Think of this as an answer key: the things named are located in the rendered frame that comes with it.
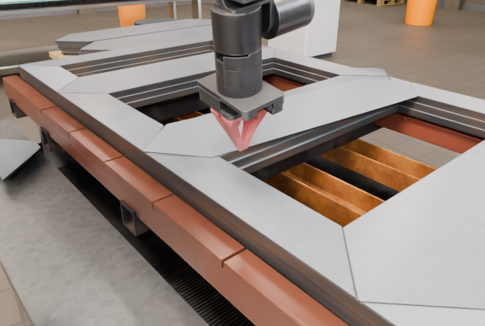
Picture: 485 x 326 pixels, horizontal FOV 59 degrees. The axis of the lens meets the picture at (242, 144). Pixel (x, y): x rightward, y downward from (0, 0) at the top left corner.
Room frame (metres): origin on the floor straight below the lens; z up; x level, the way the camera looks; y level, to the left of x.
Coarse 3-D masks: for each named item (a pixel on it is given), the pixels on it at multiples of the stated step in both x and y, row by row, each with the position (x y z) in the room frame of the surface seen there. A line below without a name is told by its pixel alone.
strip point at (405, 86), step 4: (368, 80) 1.11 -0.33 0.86; (372, 80) 1.11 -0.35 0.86; (376, 80) 1.11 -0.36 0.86; (380, 80) 1.11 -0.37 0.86; (384, 80) 1.11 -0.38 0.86; (388, 80) 1.11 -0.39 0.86; (392, 80) 1.11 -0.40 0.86; (396, 80) 1.11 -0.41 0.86; (380, 84) 1.07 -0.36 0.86; (384, 84) 1.07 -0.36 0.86; (388, 84) 1.07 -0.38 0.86; (392, 84) 1.07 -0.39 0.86; (396, 84) 1.07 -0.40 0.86; (400, 84) 1.07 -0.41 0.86; (404, 84) 1.07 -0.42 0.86; (408, 84) 1.07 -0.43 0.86; (392, 88) 1.04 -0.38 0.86; (396, 88) 1.04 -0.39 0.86; (400, 88) 1.04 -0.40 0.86; (404, 88) 1.04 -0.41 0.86; (408, 88) 1.04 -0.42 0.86; (412, 88) 1.04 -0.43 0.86; (404, 92) 1.01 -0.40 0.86; (408, 92) 1.01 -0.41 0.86; (412, 92) 1.01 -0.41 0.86; (416, 96) 0.98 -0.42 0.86
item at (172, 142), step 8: (168, 128) 0.79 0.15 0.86; (160, 136) 0.75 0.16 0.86; (168, 136) 0.75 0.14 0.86; (176, 136) 0.75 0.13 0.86; (184, 136) 0.75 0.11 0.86; (160, 144) 0.71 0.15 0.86; (168, 144) 0.71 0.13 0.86; (176, 144) 0.71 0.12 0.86; (184, 144) 0.71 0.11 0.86; (192, 144) 0.71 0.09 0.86; (168, 152) 0.68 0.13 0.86; (176, 152) 0.68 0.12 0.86; (184, 152) 0.68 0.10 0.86; (192, 152) 0.68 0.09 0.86; (200, 152) 0.68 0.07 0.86
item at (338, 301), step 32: (96, 64) 1.33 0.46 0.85; (128, 64) 1.40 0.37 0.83; (288, 64) 1.32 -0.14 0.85; (128, 96) 1.03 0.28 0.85; (160, 96) 1.08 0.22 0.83; (96, 128) 0.84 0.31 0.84; (320, 128) 0.83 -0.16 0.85; (352, 128) 0.89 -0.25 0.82; (480, 128) 0.86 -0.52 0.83; (256, 160) 0.71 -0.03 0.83; (192, 192) 0.57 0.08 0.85; (224, 224) 0.51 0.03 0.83; (288, 256) 0.41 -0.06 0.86; (320, 288) 0.37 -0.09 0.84; (352, 320) 0.34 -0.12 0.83; (384, 320) 0.31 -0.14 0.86
